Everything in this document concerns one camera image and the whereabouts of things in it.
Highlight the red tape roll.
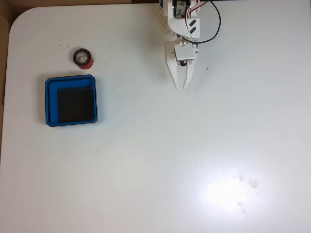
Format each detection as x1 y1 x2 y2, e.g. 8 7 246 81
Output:
72 48 95 70

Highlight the blue square box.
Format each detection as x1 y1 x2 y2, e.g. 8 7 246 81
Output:
44 74 99 128

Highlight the white square camera box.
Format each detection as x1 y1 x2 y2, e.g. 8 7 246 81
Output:
174 44 195 62

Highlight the white perforated base plate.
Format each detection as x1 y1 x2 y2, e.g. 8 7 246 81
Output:
156 3 170 32

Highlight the red white servo wire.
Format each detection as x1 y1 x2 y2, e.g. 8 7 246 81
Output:
185 0 207 42

